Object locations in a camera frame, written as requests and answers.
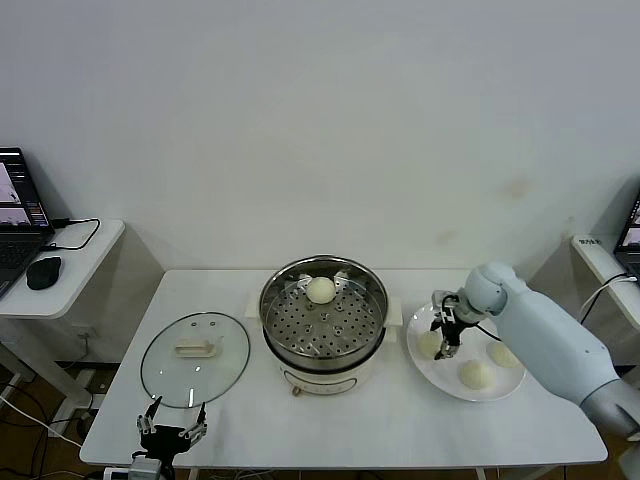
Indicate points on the black computer mouse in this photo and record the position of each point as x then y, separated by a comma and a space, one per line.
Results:
44, 273

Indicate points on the white round plate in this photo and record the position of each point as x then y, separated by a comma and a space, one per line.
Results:
450, 381

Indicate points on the cream electric pot base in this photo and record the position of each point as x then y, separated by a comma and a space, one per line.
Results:
325, 381

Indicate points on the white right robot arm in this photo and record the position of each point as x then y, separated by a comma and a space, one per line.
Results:
540, 330

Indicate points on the black laptop with dark screen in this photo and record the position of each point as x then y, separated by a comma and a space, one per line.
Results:
631, 240

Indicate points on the perforated steel steamer basket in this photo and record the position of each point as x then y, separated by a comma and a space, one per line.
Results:
325, 335

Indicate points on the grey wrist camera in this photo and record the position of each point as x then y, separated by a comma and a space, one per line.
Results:
145, 470
445, 302

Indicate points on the black laptop with pink screen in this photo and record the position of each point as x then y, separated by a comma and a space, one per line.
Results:
20, 235

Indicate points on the white wall outlet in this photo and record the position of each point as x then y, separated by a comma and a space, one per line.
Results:
87, 334

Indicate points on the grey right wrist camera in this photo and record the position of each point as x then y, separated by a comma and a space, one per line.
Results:
445, 302

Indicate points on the white steamed baozi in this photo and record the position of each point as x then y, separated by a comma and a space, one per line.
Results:
426, 346
500, 356
476, 375
320, 291

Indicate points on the white side desk with mouse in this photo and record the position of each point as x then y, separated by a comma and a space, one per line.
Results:
75, 280

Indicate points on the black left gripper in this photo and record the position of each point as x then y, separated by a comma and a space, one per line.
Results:
165, 440

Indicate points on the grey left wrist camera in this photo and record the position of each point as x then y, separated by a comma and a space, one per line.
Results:
145, 470

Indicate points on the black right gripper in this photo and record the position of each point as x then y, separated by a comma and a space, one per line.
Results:
452, 332

